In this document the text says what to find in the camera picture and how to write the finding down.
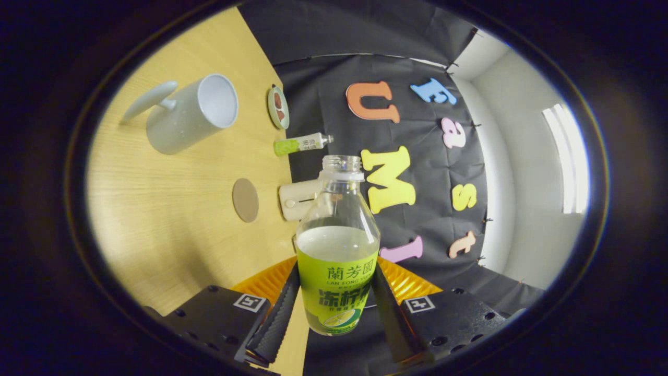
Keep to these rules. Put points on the white toaster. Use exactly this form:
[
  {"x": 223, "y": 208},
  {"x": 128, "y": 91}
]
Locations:
[{"x": 295, "y": 201}]

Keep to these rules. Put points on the small white green drink bottle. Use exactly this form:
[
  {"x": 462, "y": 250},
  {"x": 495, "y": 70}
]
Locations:
[{"x": 297, "y": 144}]

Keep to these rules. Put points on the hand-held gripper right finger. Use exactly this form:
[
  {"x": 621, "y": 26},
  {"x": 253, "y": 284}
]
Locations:
[{"x": 389, "y": 318}]

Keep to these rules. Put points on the pale green plate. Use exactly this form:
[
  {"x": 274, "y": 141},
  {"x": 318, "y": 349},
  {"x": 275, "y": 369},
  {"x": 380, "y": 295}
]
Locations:
[{"x": 272, "y": 107}]

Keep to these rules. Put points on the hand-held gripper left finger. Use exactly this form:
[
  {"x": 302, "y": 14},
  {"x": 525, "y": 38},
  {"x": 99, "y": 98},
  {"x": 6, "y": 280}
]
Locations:
[{"x": 279, "y": 318}]

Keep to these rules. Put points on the green label juice bottle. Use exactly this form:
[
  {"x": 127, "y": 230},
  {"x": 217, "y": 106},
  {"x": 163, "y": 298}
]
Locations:
[{"x": 336, "y": 292}]

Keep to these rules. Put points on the wooden table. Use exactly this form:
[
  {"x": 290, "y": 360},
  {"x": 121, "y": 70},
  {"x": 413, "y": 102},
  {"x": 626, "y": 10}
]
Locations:
[{"x": 172, "y": 235}]

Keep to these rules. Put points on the round brown coaster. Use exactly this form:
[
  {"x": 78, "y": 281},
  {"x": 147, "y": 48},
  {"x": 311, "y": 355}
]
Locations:
[{"x": 245, "y": 200}]

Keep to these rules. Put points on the brown food piece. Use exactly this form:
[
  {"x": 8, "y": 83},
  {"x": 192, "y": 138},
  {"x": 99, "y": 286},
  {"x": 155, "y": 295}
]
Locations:
[
  {"x": 281, "y": 116},
  {"x": 277, "y": 100}
]

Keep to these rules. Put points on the white cup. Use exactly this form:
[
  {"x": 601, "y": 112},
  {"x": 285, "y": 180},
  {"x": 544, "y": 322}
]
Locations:
[{"x": 177, "y": 125}]

